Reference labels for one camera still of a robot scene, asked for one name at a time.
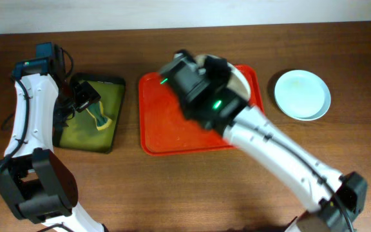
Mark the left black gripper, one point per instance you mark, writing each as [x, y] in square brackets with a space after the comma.
[84, 95]

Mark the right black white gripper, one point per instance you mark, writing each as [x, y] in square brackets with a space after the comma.
[211, 66]

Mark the yellow green sponge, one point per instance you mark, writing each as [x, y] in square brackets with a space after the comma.
[96, 111]

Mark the white plate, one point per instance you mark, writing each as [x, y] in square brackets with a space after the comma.
[237, 82]

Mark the red plastic tray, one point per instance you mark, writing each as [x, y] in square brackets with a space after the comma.
[163, 128]

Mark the light blue top plate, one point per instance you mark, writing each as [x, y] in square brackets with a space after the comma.
[302, 95]

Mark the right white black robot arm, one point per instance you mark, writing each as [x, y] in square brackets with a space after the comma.
[332, 200]

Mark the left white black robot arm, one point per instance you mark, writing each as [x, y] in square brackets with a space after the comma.
[34, 183]

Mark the black tray with green liquid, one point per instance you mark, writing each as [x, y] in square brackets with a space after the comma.
[81, 132]

